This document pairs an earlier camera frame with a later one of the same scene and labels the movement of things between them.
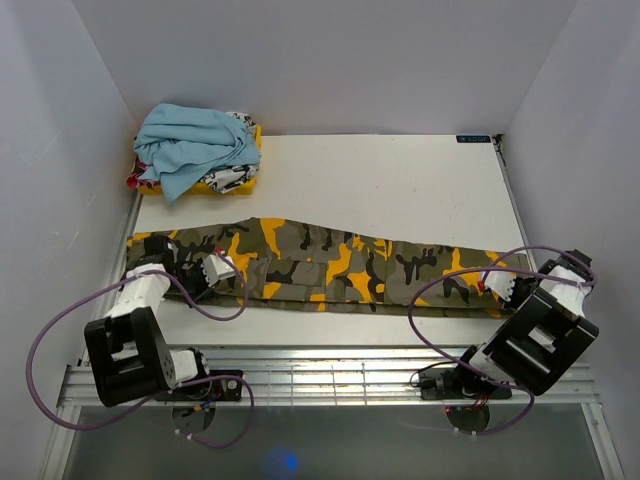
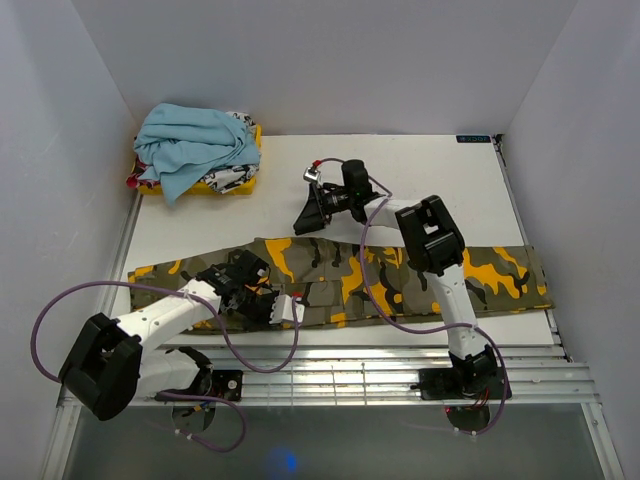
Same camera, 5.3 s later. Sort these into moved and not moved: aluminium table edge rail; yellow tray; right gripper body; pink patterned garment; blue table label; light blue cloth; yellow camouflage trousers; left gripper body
Moved: yellow camouflage trousers; left gripper body; right gripper body
Not moved: pink patterned garment; light blue cloth; yellow tray; blue table label; aluminium table edge rail
